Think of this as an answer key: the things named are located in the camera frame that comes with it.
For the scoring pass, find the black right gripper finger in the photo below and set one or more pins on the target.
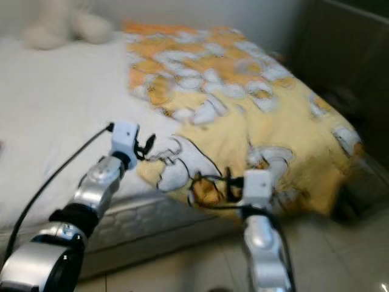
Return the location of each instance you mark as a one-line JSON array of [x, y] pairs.
[[226, 185]]

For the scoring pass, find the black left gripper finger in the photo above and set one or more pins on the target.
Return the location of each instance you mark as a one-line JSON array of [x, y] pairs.
[[148, 146]]

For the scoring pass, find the yellow cartoon egg quilt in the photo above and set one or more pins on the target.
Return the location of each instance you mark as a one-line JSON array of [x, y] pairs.
[[273, 115]]

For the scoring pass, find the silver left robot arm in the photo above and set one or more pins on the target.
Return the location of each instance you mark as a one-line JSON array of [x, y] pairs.
[[97, 188]]

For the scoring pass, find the white bed mattress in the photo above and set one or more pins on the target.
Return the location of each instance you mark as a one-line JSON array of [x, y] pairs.
[[61, 103]]

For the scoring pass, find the cream plush toy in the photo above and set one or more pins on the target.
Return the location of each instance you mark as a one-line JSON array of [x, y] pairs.
[[48, 33]]

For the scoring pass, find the dark brown wardrobe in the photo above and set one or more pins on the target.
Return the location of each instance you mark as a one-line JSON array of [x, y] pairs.
[[346, 61]]

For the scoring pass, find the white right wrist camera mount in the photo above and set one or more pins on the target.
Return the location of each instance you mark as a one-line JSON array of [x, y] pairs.
[[257, 187]]

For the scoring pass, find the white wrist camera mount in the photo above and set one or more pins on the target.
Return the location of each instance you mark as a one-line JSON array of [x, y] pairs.
[[257, 187], [124, 137]]

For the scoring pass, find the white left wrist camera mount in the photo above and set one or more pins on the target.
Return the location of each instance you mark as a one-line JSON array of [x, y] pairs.
[[124, 137]]

